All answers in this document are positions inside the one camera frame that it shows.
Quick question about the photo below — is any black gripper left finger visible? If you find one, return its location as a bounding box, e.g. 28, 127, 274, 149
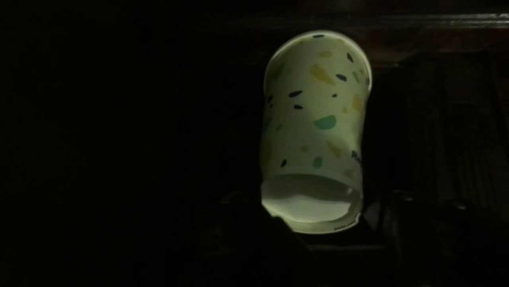
201, 194, 309, 287

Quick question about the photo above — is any speckled white paper cup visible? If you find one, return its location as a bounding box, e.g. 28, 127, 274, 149
260, 29, 375, 237

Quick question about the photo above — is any dark wooden secretary desk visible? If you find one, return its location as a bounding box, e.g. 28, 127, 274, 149
0, 0, 509, 287

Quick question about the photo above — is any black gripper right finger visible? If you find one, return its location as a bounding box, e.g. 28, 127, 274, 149
360, 190, 427, 287

